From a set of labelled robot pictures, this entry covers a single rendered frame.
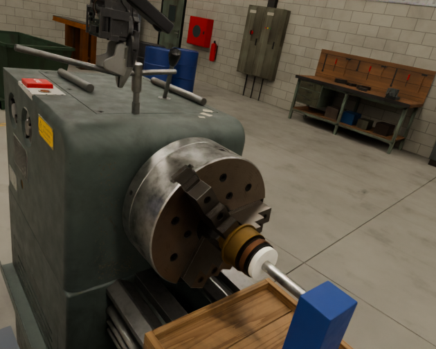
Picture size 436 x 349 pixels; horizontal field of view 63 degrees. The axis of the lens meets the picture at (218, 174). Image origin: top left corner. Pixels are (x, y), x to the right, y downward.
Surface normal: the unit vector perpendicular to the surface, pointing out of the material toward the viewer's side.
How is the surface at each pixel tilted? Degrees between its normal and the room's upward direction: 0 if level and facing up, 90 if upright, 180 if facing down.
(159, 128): 42
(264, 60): 90
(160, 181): 52
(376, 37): 90
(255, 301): 0
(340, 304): 0
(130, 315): 26
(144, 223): 83
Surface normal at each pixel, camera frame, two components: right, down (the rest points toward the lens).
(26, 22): 0.70, 0.39
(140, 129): 0.54, -0.41
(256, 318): 0.18, -0.91
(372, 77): -0.69, 0.16
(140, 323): -0.17, -0.77
